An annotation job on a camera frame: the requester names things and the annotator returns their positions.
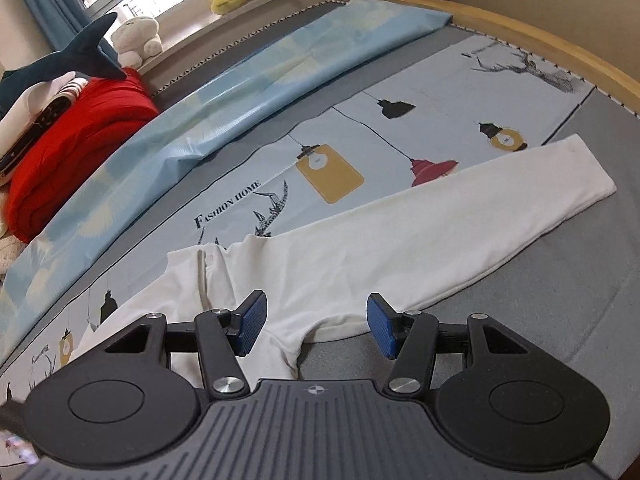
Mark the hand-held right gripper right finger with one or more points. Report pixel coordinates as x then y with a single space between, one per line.
382 327

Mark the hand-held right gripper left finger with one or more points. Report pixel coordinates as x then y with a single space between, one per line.
252 325

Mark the white long-sleeve top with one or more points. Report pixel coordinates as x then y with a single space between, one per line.
400 240

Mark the printed lamp and deer sheet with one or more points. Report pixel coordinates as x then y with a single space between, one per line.
380 125

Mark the light blue folded quilt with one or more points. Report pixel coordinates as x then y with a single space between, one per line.
210 110

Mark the red folded blanket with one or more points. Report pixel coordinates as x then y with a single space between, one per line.
85 150

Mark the beige knitted cloth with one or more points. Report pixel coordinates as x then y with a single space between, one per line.
7 250

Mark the white printed garment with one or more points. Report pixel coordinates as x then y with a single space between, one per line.
30 120

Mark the white bear plush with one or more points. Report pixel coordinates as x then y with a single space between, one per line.
137 35

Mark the blue shark plush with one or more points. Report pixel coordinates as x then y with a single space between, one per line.
75 57

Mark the wooden bed frame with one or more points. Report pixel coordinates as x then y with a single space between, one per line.
550 45

